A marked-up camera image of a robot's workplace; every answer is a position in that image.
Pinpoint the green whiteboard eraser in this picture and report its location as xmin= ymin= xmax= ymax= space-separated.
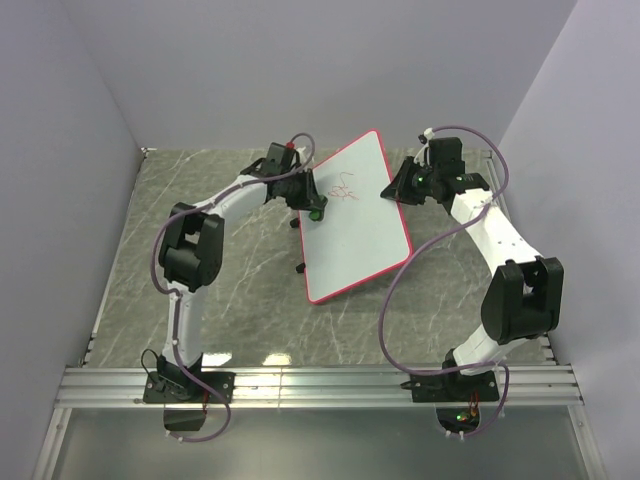
xmin=308 ymin=196 xmax=328 ymax=222

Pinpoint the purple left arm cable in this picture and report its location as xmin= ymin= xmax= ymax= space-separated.
xmin=149 ymin=132 xmax=316 ymax=444

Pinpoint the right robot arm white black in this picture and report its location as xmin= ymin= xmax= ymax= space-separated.
xmin=381 ymin=154 xmax=564 ymax=401

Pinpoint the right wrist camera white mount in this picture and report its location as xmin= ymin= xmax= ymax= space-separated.
xmin=415 ymin=128 xmax=463 ymax=168

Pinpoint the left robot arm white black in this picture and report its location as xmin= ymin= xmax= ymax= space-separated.
xmin=151 ymin=144 xmax=328 ymax=402

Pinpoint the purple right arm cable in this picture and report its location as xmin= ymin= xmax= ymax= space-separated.
xmin=379 ymin=123 xmax=511 ymax=441

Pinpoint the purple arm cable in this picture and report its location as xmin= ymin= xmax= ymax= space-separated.
xmin=379 ymin=123 xmax=511 ymax=441
xmin=149 ymin=132 xmax=316 ymax=444

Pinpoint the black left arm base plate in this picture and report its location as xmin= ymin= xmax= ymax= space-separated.
xmin=142 ymin=371 xmax=235 ymax=404

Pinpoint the pink framed whiteboard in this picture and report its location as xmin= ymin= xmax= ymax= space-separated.
xmin=299 ymin=130 xmax=413 ymax=304

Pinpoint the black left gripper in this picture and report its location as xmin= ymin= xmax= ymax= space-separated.
xmin=283 ymin=170 xmax=326 ymax=214

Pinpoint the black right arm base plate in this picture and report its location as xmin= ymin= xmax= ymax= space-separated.
xmin=400 ymin=371 xmax=500 ymax=403

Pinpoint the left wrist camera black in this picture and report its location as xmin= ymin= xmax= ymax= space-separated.
xmin=261 ymin=142 xmax=302 ymax=176

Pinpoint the aluminium mounting rail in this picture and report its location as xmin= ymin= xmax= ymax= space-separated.
xmin=54 ymin=365 xmax=584 ymax=409

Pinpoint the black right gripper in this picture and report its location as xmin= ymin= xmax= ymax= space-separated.
xmin=380 ymin=158 xmax=438 ymax=208

